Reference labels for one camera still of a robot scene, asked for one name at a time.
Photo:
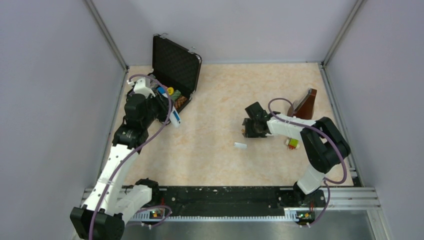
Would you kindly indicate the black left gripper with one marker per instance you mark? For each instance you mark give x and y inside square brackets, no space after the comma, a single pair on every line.
[163,102]

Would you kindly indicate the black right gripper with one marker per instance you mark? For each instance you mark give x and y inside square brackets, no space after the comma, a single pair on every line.
[249,133]

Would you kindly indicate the white battery cover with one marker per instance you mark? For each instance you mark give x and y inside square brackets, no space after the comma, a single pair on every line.
[240,145]

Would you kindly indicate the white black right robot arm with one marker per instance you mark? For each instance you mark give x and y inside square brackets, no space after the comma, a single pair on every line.
[323,143]

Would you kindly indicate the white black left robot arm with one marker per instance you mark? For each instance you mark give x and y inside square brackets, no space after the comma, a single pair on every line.
[103,215]

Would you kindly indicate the yellow big blind chip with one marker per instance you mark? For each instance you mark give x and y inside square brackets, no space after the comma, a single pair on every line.
[170,90]

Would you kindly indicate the orange black chip row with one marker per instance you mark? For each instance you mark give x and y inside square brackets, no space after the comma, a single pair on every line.
[180,102]

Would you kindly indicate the red green chip row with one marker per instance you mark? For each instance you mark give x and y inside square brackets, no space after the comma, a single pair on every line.
[176,94]

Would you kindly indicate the colourful toy brick stack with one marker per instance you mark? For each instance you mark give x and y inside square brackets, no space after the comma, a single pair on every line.
[292,144]

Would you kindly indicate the black poker chip case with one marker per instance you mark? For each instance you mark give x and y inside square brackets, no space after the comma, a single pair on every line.
[175,66]

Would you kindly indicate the brown wooden metronome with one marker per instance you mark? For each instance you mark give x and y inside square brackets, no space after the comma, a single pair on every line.
[303,108]

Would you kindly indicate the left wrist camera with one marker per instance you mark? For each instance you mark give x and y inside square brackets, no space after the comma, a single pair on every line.
[142,87]

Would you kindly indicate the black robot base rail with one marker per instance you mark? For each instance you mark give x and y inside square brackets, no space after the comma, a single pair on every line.
[235,202]

